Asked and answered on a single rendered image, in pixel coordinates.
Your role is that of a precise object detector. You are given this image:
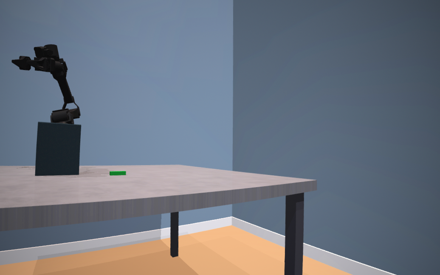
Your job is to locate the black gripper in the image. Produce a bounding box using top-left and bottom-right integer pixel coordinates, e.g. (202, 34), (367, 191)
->
(11, 56), (55, 73)

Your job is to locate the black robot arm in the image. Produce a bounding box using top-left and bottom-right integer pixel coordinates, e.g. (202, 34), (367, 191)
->
(34, 44), (80, 124)

